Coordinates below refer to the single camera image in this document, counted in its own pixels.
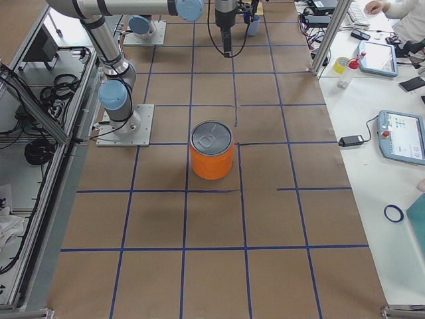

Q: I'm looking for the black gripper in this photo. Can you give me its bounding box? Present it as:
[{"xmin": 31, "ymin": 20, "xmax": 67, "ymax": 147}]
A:
[{"xmin": 214, "ymin": 0, "xmax": 258, "ymax": 56}]

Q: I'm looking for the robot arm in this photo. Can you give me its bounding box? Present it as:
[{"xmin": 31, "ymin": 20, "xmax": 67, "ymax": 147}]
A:
[
  {"xmin": 47, "ymin": 1, "xmax": 205, "ymax": 135},
  {"xmin": 128, "ymin": 1, "xmax": 259, "ymax": 41}
]

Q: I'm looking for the person's bare hand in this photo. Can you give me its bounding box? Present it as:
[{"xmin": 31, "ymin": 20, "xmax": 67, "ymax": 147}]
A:
[{"xmin": 365, "ymin": 1, "xmax": 391, "ymax": 15}]

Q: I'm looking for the black power adapter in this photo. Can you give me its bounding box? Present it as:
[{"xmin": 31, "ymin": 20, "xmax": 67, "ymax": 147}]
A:
[{"xmin": 303, "ymin": 15, "xmax": 331, "ymax": 28}]

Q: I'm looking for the yellow tape roll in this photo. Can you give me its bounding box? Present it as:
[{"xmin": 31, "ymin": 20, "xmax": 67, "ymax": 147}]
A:
[{"xmin": 333, "ymin": 56, "xmax": 350, "ymax": 74}]

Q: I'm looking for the white keyboard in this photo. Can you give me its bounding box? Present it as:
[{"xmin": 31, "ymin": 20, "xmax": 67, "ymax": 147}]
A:
[{"xmin": 347, "ymin": 1, "xmax": 370, "ymax": 29}]

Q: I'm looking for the red capped squeeze bottle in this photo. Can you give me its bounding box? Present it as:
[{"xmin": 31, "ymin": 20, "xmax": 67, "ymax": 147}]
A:
[{"xmin": 337, "ymin": 57, "xmax": 360, "ymax": 89}]

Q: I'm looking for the orange round container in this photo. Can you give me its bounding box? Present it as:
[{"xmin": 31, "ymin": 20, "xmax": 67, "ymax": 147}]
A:
[{"xmin": 190, "ymin": 120, "xmax": 234, "ymax": 180}]

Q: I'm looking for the upper teach pendant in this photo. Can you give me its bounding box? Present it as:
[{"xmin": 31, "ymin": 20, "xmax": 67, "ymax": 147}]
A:
[{"xmin": 358, "ymin": 41, "xmax": 398, "ymax": 78}]

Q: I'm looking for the teach pendant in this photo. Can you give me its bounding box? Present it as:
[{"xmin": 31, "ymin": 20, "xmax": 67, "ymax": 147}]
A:
[
  {"xmin": 358, "ymin": 41, "xmax": 398, "ymax": 78},
  {"xmin": 377, "ymin": 110, "xmax": 424, "ymax": 165}
]

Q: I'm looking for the small black power brick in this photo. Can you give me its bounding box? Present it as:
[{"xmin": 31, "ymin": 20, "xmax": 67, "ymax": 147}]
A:
[{"xmin": 338, "ymin": 135, "xmax": 365, "ymax": 148}]

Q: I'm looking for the black smartphone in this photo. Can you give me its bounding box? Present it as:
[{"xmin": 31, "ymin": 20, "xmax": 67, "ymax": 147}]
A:
[{"xmin": 398, "ymin": 76, "xmax": 425, "ymax": 92}]

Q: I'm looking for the lower teach pendant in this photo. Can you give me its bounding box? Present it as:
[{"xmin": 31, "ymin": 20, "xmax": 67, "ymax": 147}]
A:
[{"xmin": 377, "ymin": 110, "xmax": 424, "ymax": 165}]

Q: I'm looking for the teal sheet on bench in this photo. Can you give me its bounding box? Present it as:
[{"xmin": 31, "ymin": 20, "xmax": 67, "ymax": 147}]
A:
[{"xmin": 406, "ymin": 194, "xmax": 425, "ymax": 243}]

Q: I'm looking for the aluminium frame post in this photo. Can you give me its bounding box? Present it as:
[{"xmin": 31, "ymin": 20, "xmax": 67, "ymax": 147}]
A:
[{"xmin": 310, "ymin": 0, "xmax": 351, "ymax": 75}]

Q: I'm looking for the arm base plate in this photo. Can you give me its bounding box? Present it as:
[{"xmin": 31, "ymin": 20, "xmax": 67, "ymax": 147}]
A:
[
  {"xmin": 96, "ymin": 104, "xmax": 155, "ymax": 147},
  {"xmin": 122, "ymin": 19, "xmax": 167, "ymax": 47}
]

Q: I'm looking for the blue tape ring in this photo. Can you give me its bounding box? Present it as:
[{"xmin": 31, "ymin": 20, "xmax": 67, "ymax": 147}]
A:
[{"xmin": 383, "ymin": 204, "xmax": 405, "ymax": 223}]

